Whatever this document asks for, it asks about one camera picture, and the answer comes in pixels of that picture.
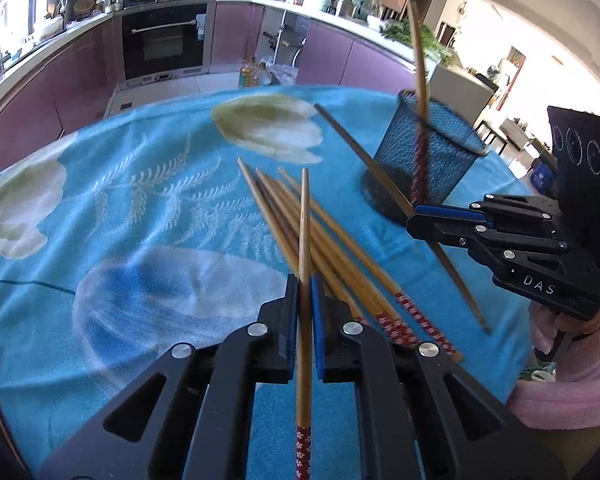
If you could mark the bunch of green vegetables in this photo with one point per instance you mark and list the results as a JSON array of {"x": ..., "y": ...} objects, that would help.
[{"x": 415, "y": 35}]

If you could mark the person's right hand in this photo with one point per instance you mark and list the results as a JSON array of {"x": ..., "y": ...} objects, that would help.
[{"x": 544, "y": 327}]

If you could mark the purple kitchen base cabinets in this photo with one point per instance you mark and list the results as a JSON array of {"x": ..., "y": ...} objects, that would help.
[
  {"x": 30, "y": 105},
  {"x": 325, "y": 55}
]

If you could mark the person's right forearm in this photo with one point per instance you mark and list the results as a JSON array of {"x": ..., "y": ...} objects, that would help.
[{"x": 575, "y": 385}]

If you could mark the bamboo chopstick with patterned end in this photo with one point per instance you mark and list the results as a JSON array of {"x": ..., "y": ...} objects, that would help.
[
  {"x": 305, "y": 240},
  {"x": 420, "y": 70}
]

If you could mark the yellow cooking oil bottle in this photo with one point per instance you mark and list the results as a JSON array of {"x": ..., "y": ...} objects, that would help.
[{"x": 248, "y": 74}]

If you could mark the blue floral tablecloth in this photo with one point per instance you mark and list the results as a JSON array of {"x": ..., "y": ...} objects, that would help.
[{"x": 130, "y": 210}]

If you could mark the bunch of bamboo chopsticks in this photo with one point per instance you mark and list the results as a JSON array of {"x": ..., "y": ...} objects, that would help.
[{"x": 330, "y": 255}]

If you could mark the dark brown chopstick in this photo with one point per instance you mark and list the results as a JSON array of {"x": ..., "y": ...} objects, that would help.
[{"x": 345, "y": 135}]

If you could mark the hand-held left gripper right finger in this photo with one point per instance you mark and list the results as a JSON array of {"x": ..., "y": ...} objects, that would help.
[{"x": 318, "y": 330}]

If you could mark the crumpled plastic bag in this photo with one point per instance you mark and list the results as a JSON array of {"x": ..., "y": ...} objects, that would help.
[{"x": 282, "y": 74}]

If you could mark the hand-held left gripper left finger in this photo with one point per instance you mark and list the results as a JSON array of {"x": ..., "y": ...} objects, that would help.
[{"x": 293, "y": 345}]

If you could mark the black built-in oven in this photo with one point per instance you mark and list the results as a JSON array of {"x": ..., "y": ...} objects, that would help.
[{"x": 165, "y": 45}]

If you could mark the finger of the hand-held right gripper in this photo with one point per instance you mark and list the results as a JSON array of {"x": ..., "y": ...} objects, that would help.
[
  {"x": 520, "y": 210},
  {"x": 455, "y": 234}
]

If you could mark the round wall clock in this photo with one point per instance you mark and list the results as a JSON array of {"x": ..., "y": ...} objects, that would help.
[{"x": 462, "y": 9}]

